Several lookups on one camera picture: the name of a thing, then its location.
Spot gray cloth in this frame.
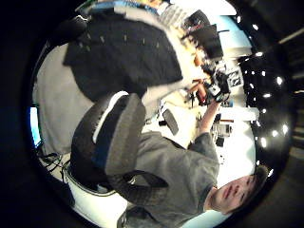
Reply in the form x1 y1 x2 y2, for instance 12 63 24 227
32 5 203 157

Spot black cables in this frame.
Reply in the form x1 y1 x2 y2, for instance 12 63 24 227
36 148 72 184

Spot black gadgets on table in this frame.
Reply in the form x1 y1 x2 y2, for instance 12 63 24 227
211 113 236 148

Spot computer monitor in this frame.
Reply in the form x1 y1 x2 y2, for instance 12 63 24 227
28 105 43 149

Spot white marker cube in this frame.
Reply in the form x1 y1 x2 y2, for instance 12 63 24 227
225 67 245 89

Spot the person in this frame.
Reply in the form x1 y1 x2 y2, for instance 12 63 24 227
117 131 270 228

